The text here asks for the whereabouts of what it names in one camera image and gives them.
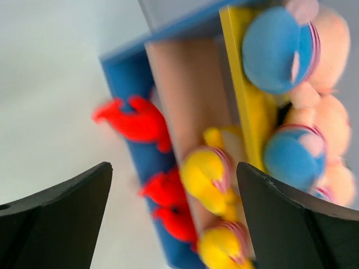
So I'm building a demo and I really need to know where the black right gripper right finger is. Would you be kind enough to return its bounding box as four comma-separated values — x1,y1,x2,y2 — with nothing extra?
237,162,358,268

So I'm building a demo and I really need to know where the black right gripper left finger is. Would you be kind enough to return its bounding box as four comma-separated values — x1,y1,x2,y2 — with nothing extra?
1,162,113,269

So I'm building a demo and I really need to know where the yellow duck plush striped shirt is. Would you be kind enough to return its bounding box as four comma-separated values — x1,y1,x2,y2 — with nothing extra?
197,220,255,269

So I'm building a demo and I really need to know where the boy doll striped shirt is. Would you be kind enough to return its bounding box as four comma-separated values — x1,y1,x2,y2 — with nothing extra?
310,157,356,207

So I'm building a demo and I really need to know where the red shark plush toy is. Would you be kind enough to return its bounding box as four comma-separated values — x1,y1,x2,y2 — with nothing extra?
93,95,172,153

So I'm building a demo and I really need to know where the blue yellow toy shelf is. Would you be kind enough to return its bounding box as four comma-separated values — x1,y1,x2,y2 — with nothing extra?
99,0,292,269

